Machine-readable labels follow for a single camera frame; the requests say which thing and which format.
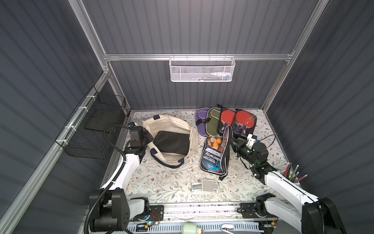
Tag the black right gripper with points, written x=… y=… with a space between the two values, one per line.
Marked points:
x=236 y=145

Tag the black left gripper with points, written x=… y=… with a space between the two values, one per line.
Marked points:
x=147 y=138

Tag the beige canvas tote bag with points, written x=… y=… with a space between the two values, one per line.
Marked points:
x=172 y=124

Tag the Deerway ping pong set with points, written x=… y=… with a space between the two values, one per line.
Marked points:
x=212 y=156

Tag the red ping pong paddle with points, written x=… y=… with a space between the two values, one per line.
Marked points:
x=227 y=117

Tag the olive green paddle case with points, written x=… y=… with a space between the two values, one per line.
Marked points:
x=213 y=121

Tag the purple paddle case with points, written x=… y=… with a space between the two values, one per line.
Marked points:
x=200 y=120

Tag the black paddle case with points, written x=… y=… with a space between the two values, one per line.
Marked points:
x=221 y=127

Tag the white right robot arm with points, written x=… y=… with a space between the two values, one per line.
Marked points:
x=307 y=213

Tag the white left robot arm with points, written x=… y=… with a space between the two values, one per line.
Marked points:
x=109 y=209

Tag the white pencil cup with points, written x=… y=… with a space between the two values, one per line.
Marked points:
x=292 y=174

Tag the floral table mat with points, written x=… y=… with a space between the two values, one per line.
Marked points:
x=161 y=184

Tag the pale green round canister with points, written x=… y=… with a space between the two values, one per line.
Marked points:
x=191 y=228

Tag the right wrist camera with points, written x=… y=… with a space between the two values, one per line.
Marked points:
x=251 y=139

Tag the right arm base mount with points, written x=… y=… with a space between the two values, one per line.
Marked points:
x=249 y=210

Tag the black wire wall basket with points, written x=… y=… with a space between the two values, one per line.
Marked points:
x=94 y=127

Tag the grey plastic bracket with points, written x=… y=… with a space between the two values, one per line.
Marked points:
x=205 y=186

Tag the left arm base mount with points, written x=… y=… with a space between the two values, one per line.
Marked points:
x=155 y=213

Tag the white wire mesh basket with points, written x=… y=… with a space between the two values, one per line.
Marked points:
x=201 y=69

